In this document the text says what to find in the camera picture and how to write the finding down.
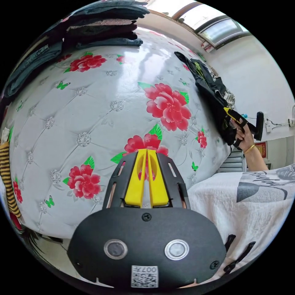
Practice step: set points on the person's body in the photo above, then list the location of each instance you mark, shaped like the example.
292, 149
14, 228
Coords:
242, 212

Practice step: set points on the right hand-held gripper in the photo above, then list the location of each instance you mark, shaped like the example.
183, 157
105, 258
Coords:
244, 123

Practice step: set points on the person's right hand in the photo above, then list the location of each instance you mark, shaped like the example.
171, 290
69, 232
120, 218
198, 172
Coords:
246, 138

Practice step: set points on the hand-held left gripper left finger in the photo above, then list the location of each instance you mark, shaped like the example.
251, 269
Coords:
134, 184

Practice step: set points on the pile of clothes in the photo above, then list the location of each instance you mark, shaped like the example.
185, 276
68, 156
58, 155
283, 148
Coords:
46, 55

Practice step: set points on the black pants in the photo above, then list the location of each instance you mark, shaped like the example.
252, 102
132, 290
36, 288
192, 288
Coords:
208, 80

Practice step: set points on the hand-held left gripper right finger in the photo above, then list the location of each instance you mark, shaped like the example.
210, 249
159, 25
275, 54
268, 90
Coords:
157, 186

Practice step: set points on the yellow black striped garment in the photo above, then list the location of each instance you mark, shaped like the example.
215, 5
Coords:
8, 179

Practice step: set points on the person's right forearm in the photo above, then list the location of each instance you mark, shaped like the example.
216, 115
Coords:
255, 159

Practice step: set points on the window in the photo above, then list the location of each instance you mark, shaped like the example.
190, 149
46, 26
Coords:
214, 25

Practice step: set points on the bed with flower printed sheet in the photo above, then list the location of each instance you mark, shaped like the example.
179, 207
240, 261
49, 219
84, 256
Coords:
96, 119

